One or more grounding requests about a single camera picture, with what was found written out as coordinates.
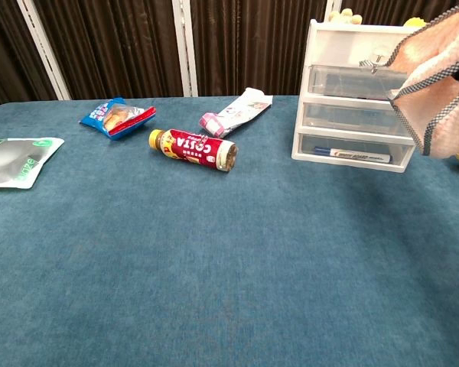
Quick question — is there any small pink cloth with trim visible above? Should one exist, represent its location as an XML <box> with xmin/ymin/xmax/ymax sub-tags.
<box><xmin>387</xmin><ymin>2</ymin><xmax>459</xmax><ymax>159</ymax></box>

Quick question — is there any white three-drawer plastic organizer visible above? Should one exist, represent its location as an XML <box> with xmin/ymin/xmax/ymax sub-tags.
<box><xmin>291</xmin><ymin>18</ymin><xmax>425</xmax><ymax>174</ymax></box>

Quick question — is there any dark brown pleated curtain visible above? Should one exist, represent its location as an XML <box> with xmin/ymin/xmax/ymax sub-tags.
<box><xmin>340</xmin><ymin>0</ymin><xmax>459</xmax><ymax>28</ymax></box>
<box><xmin>190</xmin><ymin>0</ymin><xmax>328</xmax><ymax>97</ymax></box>
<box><xmin>33</xmin><ymin>0</ymin><xmax>184</xmax><ymax>100</ymax></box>
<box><xmin>0</xmin><ymin>0</ymin><xmax>59</xmax><ymax>112</ymax></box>

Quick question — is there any small beige plush bear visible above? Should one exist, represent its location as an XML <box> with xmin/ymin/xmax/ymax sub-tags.
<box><xmin>327</xmin><ymin>8</ymin><xmax>364</xmax><ymax>25</ymax></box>

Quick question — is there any whiteboard marker with blue cap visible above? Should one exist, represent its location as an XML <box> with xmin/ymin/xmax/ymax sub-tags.
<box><xmin>314</xmin><ymin>146</ymin><xmax>393</xmax><ymax>164</ymax></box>

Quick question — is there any pink white printed pouch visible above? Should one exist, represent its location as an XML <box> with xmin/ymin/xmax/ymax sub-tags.
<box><xmin>198</xmin><ymin>87</ymin><xmax>274</xmax><ymax>139</ymax></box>

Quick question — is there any red Costa drink bottle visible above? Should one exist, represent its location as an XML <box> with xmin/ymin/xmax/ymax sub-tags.
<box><xmin>148</xmin><ymin>128</ymin><xmax>239</xmax><ymax>174</ymax></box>

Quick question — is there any blue felt table mat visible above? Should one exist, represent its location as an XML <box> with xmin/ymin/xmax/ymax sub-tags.
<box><xmin>0</xmin><ymin>95</ymin><xmax>459</xmax><ymax>367</ymax></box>

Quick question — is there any blue snack bag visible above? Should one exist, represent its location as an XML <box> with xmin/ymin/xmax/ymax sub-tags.
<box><xmin>79</xmin><ymin>97</ymin><xmax>158</xmax><ymax>141</ymax></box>

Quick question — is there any white frame pole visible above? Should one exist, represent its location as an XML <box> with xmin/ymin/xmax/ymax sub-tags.
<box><xmin>16</xmin><ymin>0</ymin><xmax>72</xmax><ymax>101</ymax></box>
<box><xmin>171</xmin><ymin>0</ymin><xmax>199</xmax><ymax>98</ymax></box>
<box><xmin>324</xmin><ymin>0</ymin><xmax>343</xmax><ymax>22</ymax></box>

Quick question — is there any green white cable package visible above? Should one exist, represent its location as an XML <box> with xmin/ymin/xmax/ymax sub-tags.
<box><xmin>0</xmin><ymin>137</ymin><xmax>66</xmax><ymax>190</ymax></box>

